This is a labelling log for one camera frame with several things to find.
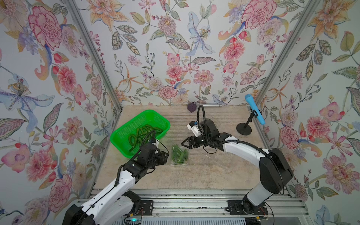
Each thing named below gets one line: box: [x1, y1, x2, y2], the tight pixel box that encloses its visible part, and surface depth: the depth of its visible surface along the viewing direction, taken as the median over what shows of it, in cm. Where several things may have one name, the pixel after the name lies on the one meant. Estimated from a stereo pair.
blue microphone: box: [244, 93, 266, 126], surface depth 92 cm
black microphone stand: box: [236, 109, 259, 136], surface depth 108 cm
